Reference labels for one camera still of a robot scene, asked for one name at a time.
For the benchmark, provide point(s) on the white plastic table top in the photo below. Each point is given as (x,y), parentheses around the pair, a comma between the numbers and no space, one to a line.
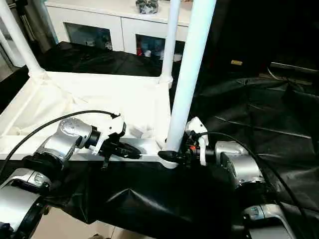
(74,94)

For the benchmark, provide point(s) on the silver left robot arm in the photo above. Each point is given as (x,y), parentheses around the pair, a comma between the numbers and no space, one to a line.
(62,142)

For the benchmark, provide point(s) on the black plastic mat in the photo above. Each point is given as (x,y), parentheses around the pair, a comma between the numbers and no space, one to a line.
(261,112)

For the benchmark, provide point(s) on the dark brown rounded object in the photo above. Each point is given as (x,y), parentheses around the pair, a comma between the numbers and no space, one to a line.
(96,236)

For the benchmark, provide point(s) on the white jar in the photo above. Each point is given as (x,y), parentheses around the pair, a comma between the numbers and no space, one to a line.
(147,53)
(177,57)

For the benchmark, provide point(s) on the red bottle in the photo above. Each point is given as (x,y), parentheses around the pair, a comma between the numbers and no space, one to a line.
(140,51)

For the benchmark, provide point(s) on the small yellow label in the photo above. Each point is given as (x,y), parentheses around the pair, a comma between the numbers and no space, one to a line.
(236,62)

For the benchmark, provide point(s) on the black speaker cabinet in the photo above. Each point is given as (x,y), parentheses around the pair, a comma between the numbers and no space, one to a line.
(241,32)

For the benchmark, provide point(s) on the black metal rod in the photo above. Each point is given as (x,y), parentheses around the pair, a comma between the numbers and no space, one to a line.
(294,66)

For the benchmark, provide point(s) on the white sideboard cabinet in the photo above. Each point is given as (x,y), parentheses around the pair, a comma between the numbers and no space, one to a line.
(99,15)

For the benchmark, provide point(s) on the white slanted pipe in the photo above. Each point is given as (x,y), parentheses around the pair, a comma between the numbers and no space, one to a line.
(11,52)

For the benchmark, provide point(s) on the dark bag of small parts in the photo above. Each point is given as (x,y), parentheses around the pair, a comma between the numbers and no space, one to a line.
(147,6)

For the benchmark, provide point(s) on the grey metal tripod stand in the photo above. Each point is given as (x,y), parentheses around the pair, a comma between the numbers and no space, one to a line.
(35,25)

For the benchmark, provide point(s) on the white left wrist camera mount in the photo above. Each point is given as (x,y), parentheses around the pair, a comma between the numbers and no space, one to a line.
(112,127)

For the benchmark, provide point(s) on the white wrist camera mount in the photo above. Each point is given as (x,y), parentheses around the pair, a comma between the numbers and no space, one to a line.
(197,125)
(112,127)

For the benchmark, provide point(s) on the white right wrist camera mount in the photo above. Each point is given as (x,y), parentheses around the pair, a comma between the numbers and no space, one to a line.
(197,125)

